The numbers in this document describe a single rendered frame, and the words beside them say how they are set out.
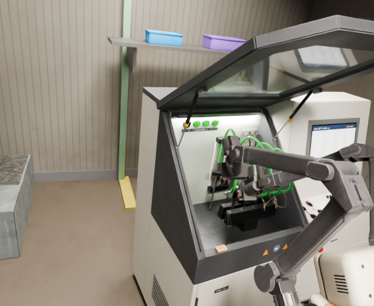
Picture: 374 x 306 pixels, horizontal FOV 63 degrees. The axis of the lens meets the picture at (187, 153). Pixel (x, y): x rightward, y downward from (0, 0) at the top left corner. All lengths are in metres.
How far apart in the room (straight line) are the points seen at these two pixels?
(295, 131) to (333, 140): 0.33
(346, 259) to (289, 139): 1.01
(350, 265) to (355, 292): 0.07
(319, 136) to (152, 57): 2.05
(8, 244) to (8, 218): 0.25
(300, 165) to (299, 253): 0.24
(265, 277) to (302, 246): 0.16
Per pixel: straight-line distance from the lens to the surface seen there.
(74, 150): 3.67
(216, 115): 1.71
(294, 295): 0.99
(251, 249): 1.59
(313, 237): 0.87
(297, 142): 1.89
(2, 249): 2.86
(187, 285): 1.61
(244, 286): 1.78
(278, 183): 1.41
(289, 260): 0.94
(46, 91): 3.46
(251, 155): 1.03
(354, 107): 2.24
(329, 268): 1.01
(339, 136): 2.16
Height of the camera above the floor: 1.92
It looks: 24 degrees down
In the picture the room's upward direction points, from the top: 8 degrees clockwise
